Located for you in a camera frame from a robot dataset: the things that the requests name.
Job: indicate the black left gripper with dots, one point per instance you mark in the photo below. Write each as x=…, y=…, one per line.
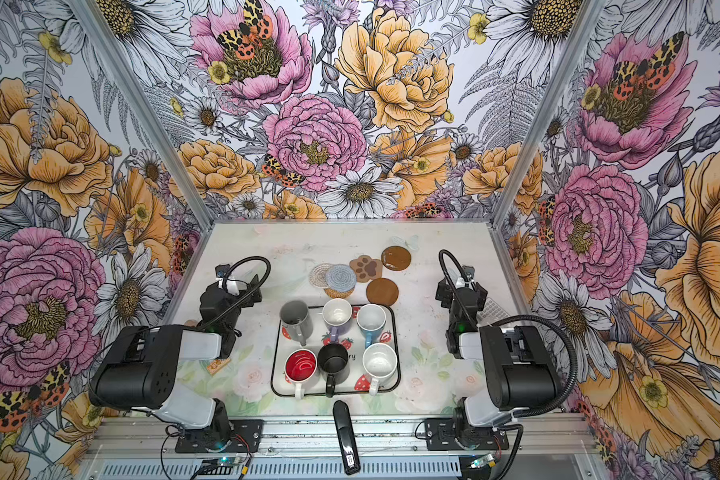
x=247, y=293

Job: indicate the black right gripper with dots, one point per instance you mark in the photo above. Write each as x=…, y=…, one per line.
x=444, y=293

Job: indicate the glossy dark brown coaster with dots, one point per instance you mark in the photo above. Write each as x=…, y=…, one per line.
x=396, y=258

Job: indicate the matte brown round coaster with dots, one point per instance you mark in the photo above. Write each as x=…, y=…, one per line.
x=382, y=291

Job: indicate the white blue mug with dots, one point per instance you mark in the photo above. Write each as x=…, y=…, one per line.
x=371, y=319

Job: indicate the multicolour woven coaster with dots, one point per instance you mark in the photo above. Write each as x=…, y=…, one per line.
x=318, y=275

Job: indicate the brown paw shaped coaster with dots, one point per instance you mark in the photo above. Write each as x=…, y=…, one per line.
x=366, y=268

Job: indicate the grey blue woven coaster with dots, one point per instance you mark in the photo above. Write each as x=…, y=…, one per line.
x=340, y=278

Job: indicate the tan wicker coaster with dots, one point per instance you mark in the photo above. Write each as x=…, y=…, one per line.
x=335, y=294

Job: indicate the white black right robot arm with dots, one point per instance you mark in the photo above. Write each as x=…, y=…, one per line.
x=529, y=363

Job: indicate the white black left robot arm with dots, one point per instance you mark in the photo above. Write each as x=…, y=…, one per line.
x=138, y=372

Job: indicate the white calculator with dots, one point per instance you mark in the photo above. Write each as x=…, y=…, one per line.
x=491, y=313

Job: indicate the small wooden block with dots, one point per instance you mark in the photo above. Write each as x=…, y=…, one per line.
x=216, y=365

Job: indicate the grey mug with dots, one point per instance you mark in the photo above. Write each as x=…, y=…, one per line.
x=296, y=321

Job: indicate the red mug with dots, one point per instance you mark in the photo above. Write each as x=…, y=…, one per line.
x=301, y=370

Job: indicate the white purple mug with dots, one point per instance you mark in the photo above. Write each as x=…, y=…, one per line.
x=337, y=316

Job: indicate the black mug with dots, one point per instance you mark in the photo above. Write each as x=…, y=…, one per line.
x=333, y=362

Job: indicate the strawberry print serving tray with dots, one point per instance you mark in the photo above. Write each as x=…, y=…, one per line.
x=353, y=341

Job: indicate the black stapler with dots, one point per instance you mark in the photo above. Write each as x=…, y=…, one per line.
x=346, y=438

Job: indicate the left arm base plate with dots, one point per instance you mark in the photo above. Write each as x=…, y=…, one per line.
x=240, y=436

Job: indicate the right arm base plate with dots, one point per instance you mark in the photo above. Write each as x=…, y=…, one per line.
x=445, y=434

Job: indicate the aluminium front rail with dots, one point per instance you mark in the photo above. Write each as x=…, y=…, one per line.
x=291, y=437

